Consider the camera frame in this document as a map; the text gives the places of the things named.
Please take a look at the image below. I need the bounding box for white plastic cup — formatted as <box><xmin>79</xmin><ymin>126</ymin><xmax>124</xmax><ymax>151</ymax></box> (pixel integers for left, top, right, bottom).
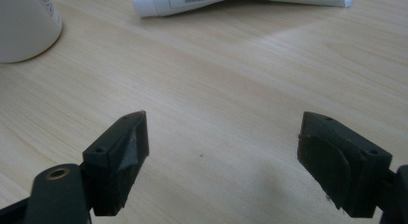
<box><xmin>0</xmin><ymin>0</ymin><xmax>64</xmax><ymax>64</ymax></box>

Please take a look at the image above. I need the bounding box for white toothpaste tube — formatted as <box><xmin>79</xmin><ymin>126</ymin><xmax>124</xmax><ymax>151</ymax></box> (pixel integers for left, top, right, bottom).
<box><xmin>130</xmin><ymin>0</ymin><xmax>353</xmax><ymax>18</ymax></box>

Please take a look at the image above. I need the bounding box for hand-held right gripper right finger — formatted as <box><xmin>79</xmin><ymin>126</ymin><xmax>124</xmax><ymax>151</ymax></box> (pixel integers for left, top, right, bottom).
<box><xmin>296</xmin><ymin>111</ymin><xmax>394</xmax><ymax>219</ymax></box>

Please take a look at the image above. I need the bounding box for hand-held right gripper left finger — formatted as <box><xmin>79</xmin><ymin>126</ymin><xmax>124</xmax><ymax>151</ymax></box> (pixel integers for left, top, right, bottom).
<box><xmin>82</xmin><ymin>110</ymin><xmax>150</xmax><ymax>217</ymax></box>

